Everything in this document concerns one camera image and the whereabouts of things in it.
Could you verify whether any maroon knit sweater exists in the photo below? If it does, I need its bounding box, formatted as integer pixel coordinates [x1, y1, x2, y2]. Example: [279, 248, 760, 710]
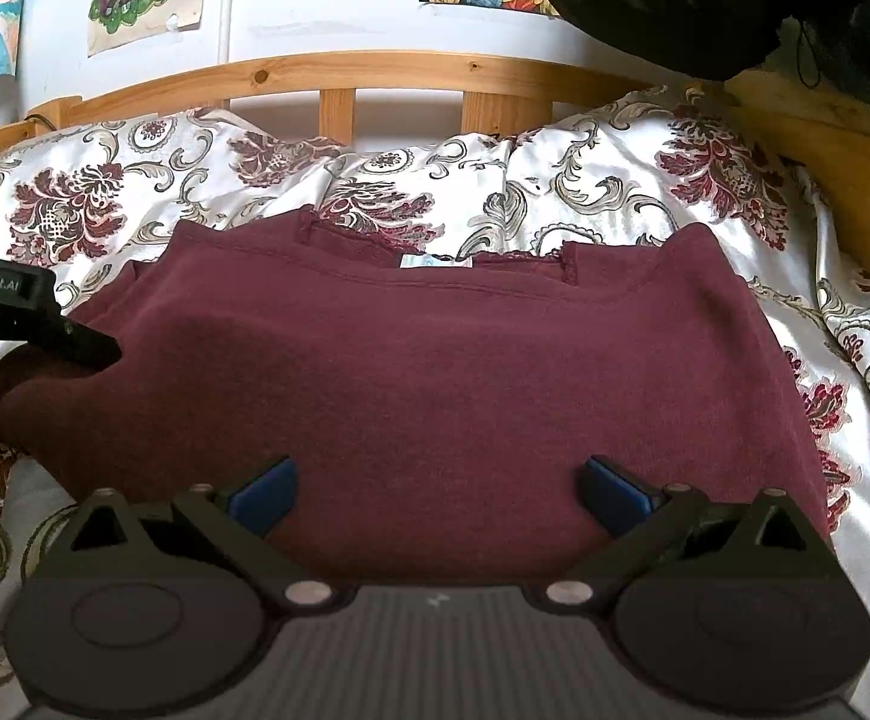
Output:
[0, 208, 827, 580]

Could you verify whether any floral satin bed cover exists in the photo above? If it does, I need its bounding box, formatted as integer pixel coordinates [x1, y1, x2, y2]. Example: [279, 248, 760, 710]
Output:
[0, 89, 870, 717]

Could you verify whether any wooden bed frame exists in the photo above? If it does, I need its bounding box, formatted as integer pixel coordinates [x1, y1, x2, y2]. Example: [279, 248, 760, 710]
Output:
[0, 50, 870, 270]

